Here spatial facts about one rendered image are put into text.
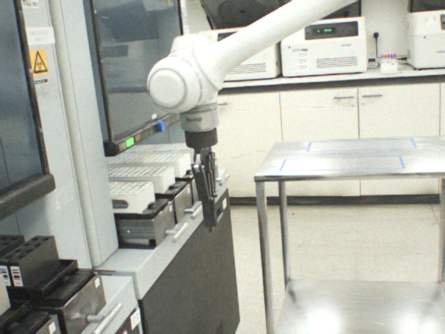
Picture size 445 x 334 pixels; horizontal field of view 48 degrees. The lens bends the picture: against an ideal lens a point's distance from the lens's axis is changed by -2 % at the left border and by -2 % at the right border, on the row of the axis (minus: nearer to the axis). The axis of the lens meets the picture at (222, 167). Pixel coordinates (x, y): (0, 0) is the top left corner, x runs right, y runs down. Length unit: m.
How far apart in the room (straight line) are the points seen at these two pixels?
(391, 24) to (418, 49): 0.65
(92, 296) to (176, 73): 0.43
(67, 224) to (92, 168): 0.15
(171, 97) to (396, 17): 3.23
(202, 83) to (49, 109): 0.29
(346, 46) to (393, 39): 0.71
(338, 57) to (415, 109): 0.59
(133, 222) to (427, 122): 2.56
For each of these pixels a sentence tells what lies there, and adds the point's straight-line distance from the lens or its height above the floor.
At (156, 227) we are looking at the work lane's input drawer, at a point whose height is 0.78.
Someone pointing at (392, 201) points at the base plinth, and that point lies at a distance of 3.64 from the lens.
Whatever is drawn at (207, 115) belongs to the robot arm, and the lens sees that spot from 1.13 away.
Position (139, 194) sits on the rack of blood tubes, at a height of 0.86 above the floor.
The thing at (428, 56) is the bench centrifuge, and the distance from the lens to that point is 3.44.
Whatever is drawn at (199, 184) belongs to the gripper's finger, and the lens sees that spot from 1.15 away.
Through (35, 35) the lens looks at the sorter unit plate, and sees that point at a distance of 0.99.
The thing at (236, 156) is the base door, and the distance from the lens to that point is 3.58.
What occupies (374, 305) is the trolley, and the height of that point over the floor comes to 0.28.
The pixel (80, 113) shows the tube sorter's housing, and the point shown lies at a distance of 1.10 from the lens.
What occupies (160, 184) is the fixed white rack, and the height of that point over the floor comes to 0.84.
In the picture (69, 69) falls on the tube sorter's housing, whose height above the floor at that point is 1.17.
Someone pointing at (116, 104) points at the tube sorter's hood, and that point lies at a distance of 1.22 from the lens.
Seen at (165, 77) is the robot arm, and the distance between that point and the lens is 0.92.
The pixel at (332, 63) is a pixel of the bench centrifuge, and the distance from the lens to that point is 3.41.
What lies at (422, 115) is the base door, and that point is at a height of 0.62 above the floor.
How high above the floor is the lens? 1.20
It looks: 14 degrees down
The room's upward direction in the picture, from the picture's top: 5 degrees counter-clockwise
